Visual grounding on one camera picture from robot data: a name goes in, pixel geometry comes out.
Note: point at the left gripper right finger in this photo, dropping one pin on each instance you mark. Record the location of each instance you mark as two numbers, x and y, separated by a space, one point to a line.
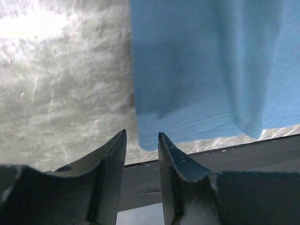
194 195

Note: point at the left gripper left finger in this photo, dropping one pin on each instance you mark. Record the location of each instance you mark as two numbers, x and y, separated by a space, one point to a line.
84 192

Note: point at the light blue tank top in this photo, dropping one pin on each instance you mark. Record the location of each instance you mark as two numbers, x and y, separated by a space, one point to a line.
206 69

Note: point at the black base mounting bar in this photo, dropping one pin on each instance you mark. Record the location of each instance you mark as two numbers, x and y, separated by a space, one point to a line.
141 181

